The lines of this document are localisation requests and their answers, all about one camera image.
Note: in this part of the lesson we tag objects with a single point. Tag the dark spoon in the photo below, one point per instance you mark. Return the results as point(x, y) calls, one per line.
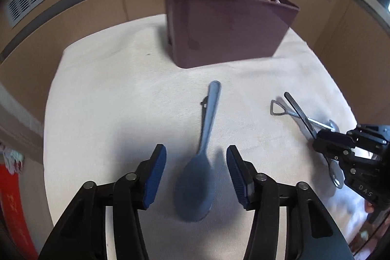
point(204, 103)

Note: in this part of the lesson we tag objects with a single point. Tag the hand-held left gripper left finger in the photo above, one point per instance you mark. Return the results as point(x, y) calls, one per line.
point(155, 177)

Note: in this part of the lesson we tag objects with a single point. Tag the patterned cloth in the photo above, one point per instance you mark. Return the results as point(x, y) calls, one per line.
point(12, 158)

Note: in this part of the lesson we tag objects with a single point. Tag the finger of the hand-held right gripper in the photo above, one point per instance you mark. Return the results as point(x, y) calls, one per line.
point(370, 132)
point(330, 142)

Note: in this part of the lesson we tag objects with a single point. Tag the white tablecloth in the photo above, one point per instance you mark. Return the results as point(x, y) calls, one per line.
point(106, 126)

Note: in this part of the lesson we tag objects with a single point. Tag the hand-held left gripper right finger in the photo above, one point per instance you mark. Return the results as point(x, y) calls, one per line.
point(237, 177)

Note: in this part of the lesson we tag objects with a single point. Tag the grey silicone spoon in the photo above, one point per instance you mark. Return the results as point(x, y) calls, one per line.
point(195, 187)

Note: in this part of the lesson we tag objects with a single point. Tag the red bag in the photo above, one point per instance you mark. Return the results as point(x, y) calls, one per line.
point(13, 208)

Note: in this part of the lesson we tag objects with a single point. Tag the maroon utensil holder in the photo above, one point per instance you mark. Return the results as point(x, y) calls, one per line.
point(228, 31)

